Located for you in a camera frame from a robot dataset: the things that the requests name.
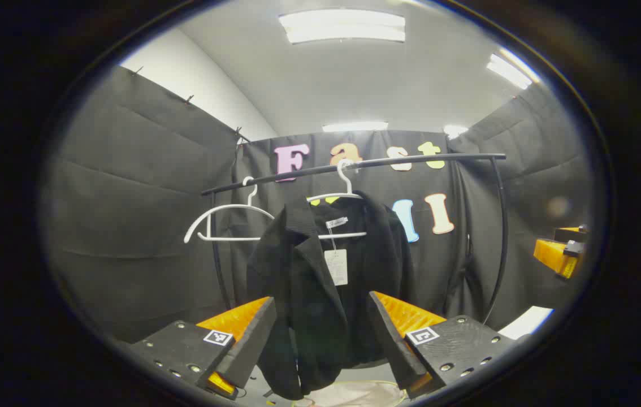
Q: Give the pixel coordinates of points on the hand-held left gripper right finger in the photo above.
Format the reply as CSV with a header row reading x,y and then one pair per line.
x,y
391,345

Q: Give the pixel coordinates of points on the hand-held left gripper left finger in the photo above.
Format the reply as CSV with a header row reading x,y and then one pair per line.
x,y
252,345

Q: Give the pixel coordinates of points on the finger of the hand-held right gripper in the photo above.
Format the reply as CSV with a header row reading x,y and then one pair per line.
x,y
552,254
572,233

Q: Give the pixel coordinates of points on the black jacket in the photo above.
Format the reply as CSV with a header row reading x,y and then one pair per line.
x,y
298,294

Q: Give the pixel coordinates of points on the white plastic hanger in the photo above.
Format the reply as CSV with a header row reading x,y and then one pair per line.
x,y
224,208
349,186

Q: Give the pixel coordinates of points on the black backdrop cloth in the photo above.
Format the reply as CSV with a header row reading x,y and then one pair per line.
x,y
128,215

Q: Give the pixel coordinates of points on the large ceiling light panel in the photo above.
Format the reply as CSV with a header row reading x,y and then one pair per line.
x,y
343,25

